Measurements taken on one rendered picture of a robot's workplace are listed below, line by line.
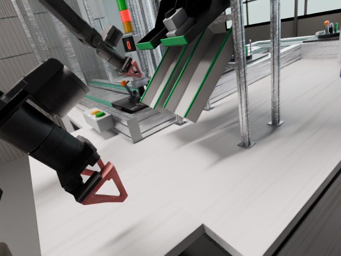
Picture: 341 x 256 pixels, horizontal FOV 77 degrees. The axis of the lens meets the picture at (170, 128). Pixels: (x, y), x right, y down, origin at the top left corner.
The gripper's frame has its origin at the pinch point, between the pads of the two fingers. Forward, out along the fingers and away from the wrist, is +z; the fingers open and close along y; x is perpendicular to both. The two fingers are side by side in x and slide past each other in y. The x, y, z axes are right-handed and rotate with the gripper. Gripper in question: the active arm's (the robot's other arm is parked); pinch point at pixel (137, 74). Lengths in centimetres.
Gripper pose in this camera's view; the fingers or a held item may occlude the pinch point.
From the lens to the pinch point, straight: 100.6
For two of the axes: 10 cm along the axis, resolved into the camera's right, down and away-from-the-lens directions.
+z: 6.7, 4.1, 6.2
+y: -6.0, -2.1, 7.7
